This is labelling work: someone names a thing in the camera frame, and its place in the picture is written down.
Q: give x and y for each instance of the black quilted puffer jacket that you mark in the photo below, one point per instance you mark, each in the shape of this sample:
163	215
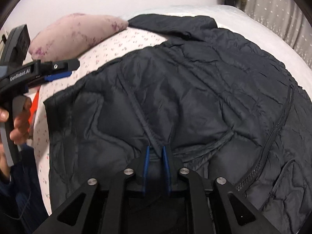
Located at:
216	100

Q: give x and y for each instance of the grey dotted curtain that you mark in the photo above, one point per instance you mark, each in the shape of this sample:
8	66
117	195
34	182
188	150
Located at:
285	19

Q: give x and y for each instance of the dark blue sleeve forearm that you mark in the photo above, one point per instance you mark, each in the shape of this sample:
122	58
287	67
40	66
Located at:
22	207

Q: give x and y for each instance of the person's left hand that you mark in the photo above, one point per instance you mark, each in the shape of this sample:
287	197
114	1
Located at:
19	134

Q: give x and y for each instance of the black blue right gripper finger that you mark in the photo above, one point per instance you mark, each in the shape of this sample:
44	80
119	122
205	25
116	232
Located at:
51	71

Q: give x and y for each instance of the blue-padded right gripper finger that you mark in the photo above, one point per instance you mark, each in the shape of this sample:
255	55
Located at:
140	166
171	166

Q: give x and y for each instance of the pink floral pillow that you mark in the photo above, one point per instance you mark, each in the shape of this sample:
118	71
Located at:
72	35

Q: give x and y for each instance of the cherry print bed sheet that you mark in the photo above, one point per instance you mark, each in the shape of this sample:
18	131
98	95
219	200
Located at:
129	40

